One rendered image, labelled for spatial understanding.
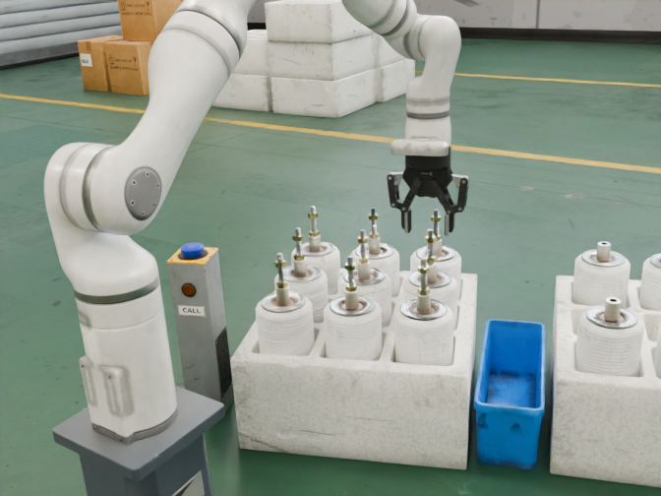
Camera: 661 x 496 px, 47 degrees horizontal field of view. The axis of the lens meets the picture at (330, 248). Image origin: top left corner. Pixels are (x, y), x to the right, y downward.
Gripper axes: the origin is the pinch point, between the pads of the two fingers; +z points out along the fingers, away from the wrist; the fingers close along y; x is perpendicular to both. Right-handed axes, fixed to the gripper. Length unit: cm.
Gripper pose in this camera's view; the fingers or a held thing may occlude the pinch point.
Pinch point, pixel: (427, 225)
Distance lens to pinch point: 131.7
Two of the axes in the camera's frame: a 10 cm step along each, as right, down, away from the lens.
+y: -9.4, -0.8, 3.2
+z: 0.5, 9.3, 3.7
